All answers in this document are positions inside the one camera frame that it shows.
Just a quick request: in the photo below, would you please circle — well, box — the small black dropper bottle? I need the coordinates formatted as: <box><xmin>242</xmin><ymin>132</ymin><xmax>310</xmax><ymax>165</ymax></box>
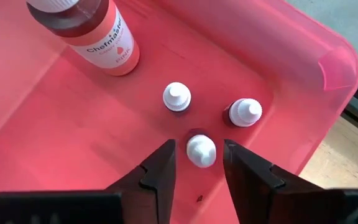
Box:
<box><xmin>222</xmin><ymin>98</ymin><xmax>263</xmax><ymax>128</ymax></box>

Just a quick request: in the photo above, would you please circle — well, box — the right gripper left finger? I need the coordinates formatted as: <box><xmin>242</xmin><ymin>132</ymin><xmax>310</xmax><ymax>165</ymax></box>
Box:
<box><xmin>104</xmin><ymin>139</ymin><xmax>177</xmax><ymax>224</ymax></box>

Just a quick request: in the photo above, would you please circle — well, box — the pink translucent plastic bin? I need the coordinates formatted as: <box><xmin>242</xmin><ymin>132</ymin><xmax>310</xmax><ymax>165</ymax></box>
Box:
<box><xmin>0</xmin><ymin>0</ymin><xmax>358</xmax><ymax>224</ymax></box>

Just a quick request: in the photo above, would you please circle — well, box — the small navy dropper bottle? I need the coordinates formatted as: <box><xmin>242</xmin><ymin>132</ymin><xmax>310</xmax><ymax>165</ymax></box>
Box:
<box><xmin>162</xmin><ymin>82</ymin><xmax>192</xmax><ymax>113</ymax></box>

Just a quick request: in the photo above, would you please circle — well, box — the small purple dropper bottle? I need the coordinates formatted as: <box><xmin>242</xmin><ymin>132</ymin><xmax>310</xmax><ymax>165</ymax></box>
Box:
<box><xmin>186</xmin><ymin>128</ymin><xmax>217</xmax><ymax>169</ymax></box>

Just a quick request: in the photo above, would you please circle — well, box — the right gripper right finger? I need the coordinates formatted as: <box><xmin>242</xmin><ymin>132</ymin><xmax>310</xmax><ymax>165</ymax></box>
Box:
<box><xmin>223</xmin><ymin>139</ymin><xmax>323</xmax><ymax>224</ymax></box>

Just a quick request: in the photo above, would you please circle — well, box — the large pink food coloring bottle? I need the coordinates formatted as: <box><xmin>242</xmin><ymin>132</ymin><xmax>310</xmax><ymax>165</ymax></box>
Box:
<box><xmin>25</xmin><ymin>0</ymin><xmax>141</xmax><ymax>77</ymax></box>

